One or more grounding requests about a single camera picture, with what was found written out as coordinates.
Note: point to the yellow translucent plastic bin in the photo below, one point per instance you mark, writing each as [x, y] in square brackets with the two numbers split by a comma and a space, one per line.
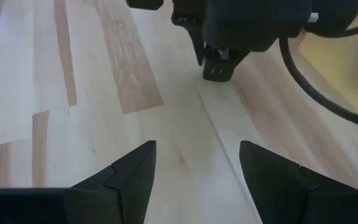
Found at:
[346, 68]

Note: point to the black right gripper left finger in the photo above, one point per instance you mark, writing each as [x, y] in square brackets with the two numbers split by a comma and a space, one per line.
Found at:
[126, 193]

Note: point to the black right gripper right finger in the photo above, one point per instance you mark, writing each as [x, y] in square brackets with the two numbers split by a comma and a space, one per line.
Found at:
[284, 193]

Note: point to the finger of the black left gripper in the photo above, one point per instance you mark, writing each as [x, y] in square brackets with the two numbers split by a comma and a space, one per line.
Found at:
[240, 56]
[194, 34]

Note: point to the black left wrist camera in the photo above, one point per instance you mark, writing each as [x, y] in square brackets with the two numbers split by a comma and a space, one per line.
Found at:
[334, 15]

